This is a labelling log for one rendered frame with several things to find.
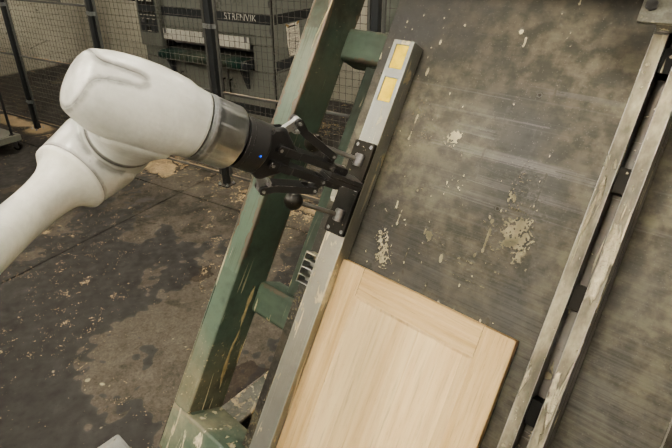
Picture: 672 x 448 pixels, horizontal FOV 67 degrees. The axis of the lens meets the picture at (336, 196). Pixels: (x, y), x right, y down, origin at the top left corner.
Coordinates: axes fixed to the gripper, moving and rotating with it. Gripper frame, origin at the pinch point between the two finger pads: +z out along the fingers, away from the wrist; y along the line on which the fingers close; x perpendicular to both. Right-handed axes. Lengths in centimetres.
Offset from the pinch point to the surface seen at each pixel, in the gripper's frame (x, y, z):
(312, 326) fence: -4.7, 32.9, 17.3
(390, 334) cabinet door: 7.9, 23.4, 23.5
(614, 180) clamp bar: 24.8, -20.9, 24.8
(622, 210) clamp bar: 28.2, -17.8, 25.0
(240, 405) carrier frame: -23, 75, 29
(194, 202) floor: -292, 141, 129
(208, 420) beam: -15, 71, 15
